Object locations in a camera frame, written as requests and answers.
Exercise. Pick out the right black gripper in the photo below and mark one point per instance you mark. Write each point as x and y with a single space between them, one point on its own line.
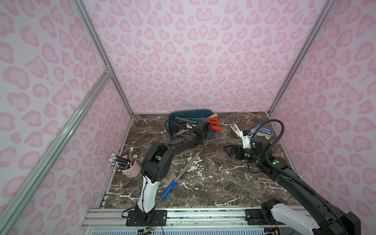
241 152

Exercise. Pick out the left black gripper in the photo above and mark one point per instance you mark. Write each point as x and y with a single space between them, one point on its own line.
190 126

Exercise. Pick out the black shovel with red grip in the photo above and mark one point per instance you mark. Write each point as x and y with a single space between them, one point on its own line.
214 125

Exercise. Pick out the green hoe with red grip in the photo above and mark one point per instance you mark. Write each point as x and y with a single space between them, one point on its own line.
199 118

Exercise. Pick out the wooden handled small hoe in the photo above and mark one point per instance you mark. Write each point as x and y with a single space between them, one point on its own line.
183 120

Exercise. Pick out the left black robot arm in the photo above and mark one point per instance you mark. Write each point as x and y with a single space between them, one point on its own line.
157 162

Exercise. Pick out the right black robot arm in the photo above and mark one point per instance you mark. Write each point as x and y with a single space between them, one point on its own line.
326 219

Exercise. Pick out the teal plastic storage box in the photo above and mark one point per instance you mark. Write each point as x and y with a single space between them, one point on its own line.
198 113

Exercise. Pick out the white stapler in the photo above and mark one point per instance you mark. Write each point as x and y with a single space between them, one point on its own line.
235 129

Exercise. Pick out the blue treehouse paperback book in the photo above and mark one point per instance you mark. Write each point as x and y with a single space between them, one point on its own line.
263 131

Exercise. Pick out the chrome tool with blue grip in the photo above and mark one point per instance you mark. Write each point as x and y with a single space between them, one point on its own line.
174 183

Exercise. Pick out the pink pen holder cup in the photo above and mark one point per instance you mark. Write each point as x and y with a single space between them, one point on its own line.
133 171

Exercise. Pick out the bundle of pens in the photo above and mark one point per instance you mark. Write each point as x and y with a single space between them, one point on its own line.
125 162

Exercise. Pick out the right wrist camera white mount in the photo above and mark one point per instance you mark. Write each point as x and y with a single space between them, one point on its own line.
246 135

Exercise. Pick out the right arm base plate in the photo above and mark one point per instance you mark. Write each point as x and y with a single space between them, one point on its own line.
262 216

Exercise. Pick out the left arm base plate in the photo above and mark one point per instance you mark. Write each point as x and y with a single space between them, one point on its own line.
138 218

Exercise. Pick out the aluminium front rail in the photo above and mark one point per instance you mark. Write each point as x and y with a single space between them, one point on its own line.
188 221

